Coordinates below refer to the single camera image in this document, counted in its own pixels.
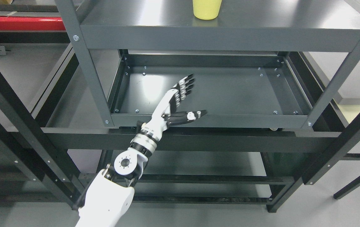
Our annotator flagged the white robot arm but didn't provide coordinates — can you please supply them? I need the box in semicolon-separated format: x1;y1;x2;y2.
76;132;162;227

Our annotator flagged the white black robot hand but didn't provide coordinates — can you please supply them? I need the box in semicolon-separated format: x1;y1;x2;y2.
139;74;207;141

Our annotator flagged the red bar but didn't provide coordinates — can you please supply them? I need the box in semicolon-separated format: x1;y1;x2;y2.
0;16;65;31

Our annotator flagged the yellow plastic cup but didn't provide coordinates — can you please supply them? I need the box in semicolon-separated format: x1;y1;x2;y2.
192;0;222;20

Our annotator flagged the grey metal shelf unit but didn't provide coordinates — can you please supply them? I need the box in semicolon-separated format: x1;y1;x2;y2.
0;0;360;212

